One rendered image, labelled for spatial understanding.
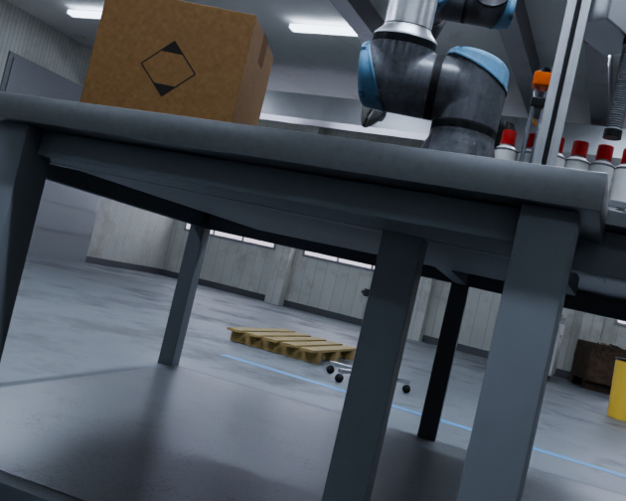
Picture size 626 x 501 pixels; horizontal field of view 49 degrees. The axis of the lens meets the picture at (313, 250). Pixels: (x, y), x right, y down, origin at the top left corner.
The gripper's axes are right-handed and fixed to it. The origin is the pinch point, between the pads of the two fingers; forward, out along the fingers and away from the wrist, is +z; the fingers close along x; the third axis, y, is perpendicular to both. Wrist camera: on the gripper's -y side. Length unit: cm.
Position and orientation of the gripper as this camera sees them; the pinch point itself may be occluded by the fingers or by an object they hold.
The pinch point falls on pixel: (366, 121)
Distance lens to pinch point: 167.4
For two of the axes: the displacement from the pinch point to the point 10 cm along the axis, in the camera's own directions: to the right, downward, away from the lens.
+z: -5.2, 8.6, 0.5
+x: -8.1, -5.1, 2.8
